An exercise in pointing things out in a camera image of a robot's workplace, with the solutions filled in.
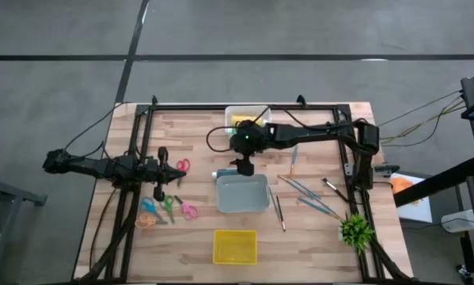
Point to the artificial green potted plant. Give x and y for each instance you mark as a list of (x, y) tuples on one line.
[(355, 231)]

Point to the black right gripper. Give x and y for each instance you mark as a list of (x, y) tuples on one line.
[(246, 142)]

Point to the white box device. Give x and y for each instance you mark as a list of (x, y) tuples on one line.
[(458, 221)]

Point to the light grey storage bin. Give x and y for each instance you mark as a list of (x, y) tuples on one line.
[(240, 194)]

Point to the black frame clamp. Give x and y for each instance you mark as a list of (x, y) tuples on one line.
[(154, 99), (301, 101)]

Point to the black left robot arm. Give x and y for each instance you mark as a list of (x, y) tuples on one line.
[(90, 166)]

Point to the black metal beam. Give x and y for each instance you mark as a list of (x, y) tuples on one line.
[(438, 182)]

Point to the thin dark paint brush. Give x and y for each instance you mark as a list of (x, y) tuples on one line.
[(281, 213)]

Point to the orange cloth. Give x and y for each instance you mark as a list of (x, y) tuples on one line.
[(403, 185)]

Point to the black table clamp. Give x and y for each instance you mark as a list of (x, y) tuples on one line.
[(385, 170)]

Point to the thin blue paint brush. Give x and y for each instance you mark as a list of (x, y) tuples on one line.
[(273, 202)]

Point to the black aluminium table frame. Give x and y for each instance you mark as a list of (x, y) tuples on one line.
[(189, 107)]

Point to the grey metal bracket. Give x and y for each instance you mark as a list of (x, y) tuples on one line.
[(349, 169)]

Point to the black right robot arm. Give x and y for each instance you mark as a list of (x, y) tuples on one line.
[(308, 132)]

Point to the white sheet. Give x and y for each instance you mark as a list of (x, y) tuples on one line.
[(418, 211)]

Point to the black paint brush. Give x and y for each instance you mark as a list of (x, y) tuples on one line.
[(333, 189)]

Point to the yellow slotted plastic basket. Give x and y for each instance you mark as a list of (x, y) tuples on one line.
[(234, 247)]

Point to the blue brush orange ferrule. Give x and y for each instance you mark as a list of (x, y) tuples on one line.
[(284, 179), (315, 206)]

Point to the grey metal rack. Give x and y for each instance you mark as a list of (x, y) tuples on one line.
[(7, 194)]

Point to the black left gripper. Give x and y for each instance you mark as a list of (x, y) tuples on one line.
[(159, 172)]

